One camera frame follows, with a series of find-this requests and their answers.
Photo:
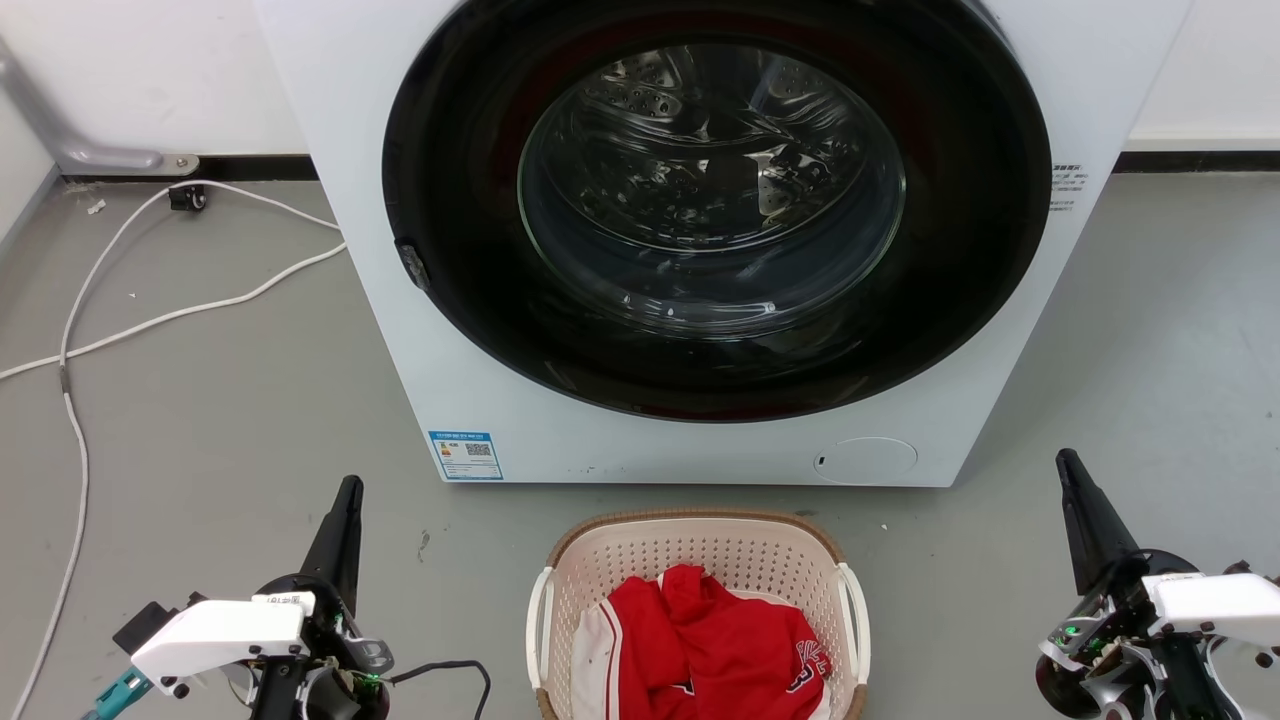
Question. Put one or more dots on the black round washer door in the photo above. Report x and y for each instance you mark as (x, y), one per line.
(470, 200)

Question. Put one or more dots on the beige perforated laundry basket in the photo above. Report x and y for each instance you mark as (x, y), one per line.
(700, 548)

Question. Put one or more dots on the grey wall pipe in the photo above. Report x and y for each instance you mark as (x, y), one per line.
(60, 135)

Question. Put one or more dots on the red and white jersey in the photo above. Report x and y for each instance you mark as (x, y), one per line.
(720, 650)

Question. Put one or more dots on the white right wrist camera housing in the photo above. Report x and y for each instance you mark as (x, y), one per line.
(1215, 600)

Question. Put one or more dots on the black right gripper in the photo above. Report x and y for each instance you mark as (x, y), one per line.
(1110, 640)

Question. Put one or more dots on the small black floor clip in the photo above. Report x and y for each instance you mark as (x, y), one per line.
(187, 197)

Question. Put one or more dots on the white front-load washing machine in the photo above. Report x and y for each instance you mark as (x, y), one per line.
(400, 150)

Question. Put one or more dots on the blue energy label sticker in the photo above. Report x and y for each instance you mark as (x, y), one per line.
(465, 455)

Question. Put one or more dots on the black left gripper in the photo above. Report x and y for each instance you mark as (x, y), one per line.
(335, 650)

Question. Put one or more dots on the round white filter cover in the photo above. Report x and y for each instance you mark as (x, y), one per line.
(866, 461)

